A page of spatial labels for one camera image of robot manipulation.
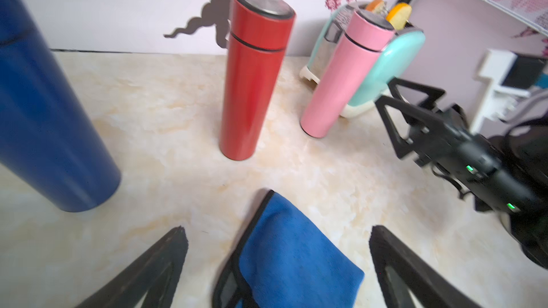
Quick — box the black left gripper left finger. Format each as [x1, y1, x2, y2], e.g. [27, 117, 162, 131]
[78, 226, 188, 307]

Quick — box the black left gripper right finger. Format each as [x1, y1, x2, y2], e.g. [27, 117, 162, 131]
[369, 225, 479, 307]

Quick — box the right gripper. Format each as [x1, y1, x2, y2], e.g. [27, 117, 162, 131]
[375, 78, 542, 214]

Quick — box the pink thermos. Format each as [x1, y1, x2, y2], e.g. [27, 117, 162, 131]
[301, 9, 395, 138]

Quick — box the blue microfiber cloth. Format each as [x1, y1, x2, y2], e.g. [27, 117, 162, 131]
[212, 191, 364, 307]

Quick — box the blue thermos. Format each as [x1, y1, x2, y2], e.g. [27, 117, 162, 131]
[1, 0, 121, 212]

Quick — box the red thermos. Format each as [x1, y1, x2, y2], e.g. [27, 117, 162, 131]
[219, 0, 296, 161]

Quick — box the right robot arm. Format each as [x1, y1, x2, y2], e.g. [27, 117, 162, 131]
[375, 78, 547, 268]

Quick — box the mint green toaster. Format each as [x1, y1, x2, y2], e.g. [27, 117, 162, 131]
[299, 1, 426, 119]

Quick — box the toast slice front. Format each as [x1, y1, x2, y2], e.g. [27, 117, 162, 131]
[385, 2, 412, 30]

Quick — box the toast slice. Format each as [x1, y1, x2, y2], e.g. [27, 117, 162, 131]
[385, 2, 412, 30]
[365, 0, 387, 15]

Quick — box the toast slice rear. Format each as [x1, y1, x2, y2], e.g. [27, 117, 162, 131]
[365, 0, 387, 15]

